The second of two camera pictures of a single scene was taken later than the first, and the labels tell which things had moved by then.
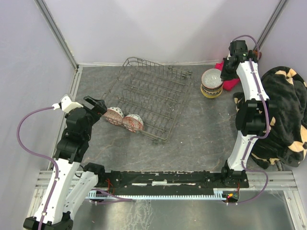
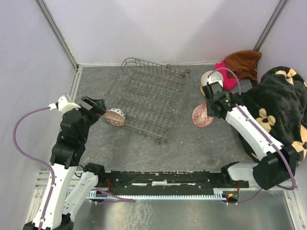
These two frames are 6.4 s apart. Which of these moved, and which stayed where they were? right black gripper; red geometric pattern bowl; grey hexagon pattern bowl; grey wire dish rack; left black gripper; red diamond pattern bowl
Moved: right black gripper; red geometric pattern bowl
Stayed: red diamond pattern bowl; grey hexagon pattern bowl; grey wire dish rack; left black gripper
